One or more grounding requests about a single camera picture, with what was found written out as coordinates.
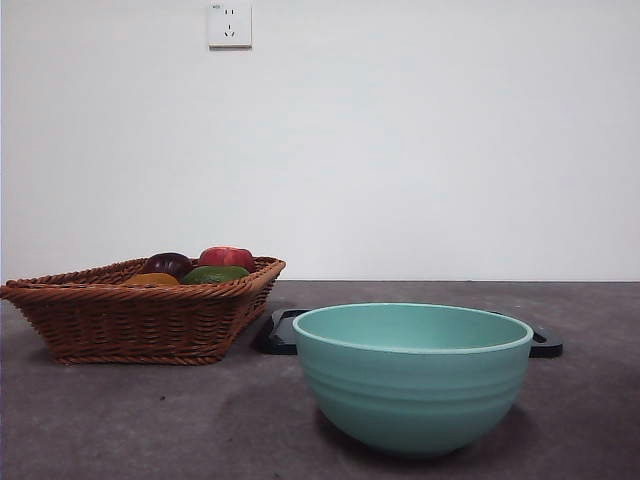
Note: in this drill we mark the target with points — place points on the yellow-brown kiwi fruit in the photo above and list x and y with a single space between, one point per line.
150 280

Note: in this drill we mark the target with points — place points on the teal bowl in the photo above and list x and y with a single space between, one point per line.
410 395

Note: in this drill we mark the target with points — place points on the red apple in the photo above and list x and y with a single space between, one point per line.
225 256

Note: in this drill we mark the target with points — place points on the dark green tray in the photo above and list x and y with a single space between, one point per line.
277 335

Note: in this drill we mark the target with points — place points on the green mango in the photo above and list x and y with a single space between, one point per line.
215 275

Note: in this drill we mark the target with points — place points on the dark purple fruit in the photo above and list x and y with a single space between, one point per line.
167 262

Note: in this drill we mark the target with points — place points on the brown wicker basket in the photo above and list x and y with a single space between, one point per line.
130 320

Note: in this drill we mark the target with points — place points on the white wall socket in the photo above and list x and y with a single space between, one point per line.
230 25

